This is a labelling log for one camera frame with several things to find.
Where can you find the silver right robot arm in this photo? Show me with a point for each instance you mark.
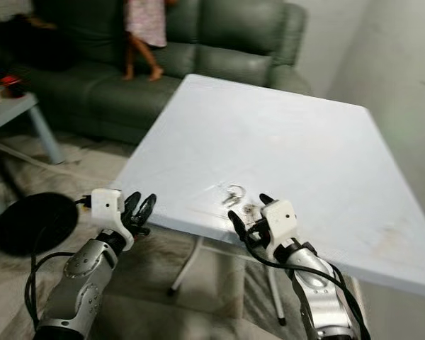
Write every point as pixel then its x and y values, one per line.
pixel 322 294

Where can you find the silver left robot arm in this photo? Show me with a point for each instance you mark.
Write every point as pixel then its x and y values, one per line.
pixel 81 276

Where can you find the white folding table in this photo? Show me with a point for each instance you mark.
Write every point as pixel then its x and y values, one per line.
pixel 269 142

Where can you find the black round disc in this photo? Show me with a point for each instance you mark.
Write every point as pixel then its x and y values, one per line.
pixel 32 227

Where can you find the small grey side table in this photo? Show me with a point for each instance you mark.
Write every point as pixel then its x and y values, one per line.
pixel 7 113

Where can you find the small red container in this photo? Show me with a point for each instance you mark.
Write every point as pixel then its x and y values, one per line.
pixel 13 85

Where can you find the green leather sofa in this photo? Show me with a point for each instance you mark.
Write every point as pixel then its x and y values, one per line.
pixel 234 28

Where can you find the child in pink dress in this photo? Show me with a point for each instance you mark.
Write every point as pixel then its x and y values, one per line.
pixel 145 21

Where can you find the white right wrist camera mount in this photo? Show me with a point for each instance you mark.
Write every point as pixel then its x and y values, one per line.
pixel 282 216

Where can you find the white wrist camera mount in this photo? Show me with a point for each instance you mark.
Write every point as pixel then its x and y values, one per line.
pixel 106 205
pixel 282 216

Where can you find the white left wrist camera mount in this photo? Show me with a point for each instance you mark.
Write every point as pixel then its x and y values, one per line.
pixel 106 205

